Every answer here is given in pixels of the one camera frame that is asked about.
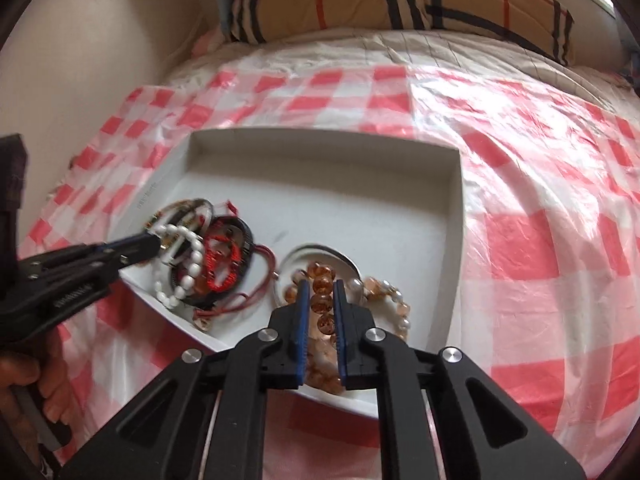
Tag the white cardboard box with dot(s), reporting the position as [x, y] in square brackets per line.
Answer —
[325, 200]

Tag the pink cloth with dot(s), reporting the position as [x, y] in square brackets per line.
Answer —
[207, 42]

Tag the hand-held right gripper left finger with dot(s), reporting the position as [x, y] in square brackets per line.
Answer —
[300, 330]

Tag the person's left hand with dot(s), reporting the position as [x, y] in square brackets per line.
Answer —
[25, 370]

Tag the red white checked plastic sheet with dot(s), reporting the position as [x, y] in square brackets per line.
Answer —
[525, 210]

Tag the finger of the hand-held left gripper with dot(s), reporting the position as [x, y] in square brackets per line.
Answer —
[135, 258]
[140, 242]

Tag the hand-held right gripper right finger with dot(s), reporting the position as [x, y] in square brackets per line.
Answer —
[341, 330]

